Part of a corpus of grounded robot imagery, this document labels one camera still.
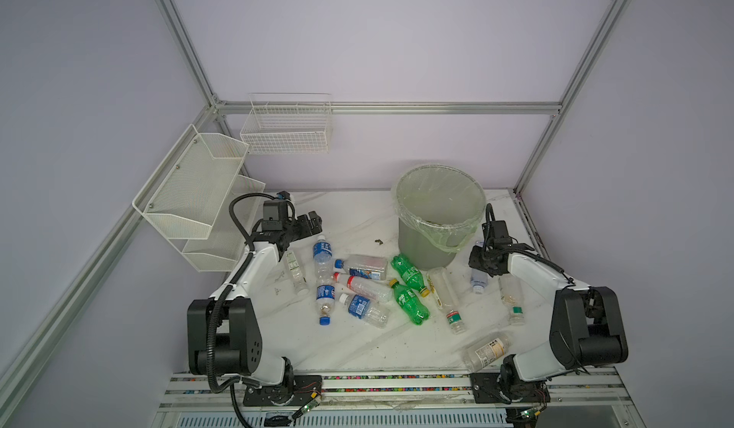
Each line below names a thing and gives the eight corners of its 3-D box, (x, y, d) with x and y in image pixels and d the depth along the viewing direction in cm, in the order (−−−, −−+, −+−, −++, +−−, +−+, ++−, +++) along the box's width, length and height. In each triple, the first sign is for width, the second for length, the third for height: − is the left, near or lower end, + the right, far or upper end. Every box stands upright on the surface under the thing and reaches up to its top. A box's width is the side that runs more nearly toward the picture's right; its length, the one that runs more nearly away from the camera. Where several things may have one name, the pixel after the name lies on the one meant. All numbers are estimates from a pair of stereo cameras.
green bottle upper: (419, 301, 90) (420, 296, 87) (390, 263, 98) (390, 258, 95) (431, 293, 91) (433, 288, 88) (401, 257, 100) (402, 251, 97)
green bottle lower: (418, 328, 85) (420, 322, 81) (384, 292, 93) (384, 285, 89) (430, 316, 88) (432, 310, 84) (396, 282, 95) (397, 275, 91)
